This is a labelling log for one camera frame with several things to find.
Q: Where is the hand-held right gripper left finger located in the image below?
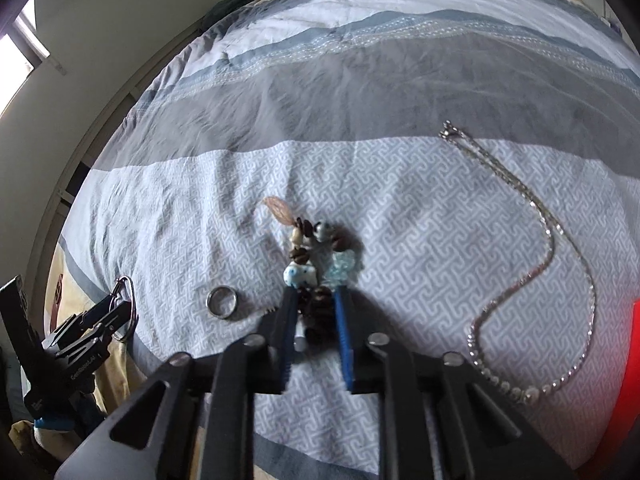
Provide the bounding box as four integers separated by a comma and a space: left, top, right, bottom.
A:
52, 284, 302, 480

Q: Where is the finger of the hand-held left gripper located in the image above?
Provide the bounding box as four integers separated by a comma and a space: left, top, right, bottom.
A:
49, 291, 134, 347
56, 324, 133, 369

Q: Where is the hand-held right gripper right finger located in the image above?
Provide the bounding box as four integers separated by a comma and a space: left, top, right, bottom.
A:
331, 286, 577, 480

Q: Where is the thin silver bangle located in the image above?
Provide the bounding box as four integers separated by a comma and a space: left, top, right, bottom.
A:
110, 276, 138, 344

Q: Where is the beaded bracelet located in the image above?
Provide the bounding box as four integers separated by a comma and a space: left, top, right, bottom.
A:
262, 195, 362, 347

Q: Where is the red cardboard box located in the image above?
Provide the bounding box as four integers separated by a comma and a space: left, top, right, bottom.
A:
606, 299, 640, 473

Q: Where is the pink smartphone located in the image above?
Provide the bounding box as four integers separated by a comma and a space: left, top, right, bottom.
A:
47, 270, 66, 333

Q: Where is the window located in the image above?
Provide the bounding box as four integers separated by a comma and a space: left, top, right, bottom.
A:
0, 0, 66, 111

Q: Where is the dark grey cloth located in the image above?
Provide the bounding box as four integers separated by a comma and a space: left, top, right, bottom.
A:
197, 0, 266, 36

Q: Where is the plain silver ring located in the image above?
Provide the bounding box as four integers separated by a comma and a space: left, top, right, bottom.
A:
206, 286, 239, 319

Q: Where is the low white wall shelf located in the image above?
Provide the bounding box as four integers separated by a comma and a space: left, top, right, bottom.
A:
25, 20, 211, 301

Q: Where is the silver chain necklace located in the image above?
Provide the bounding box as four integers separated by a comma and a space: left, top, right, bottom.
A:
439, 120, 599, 406

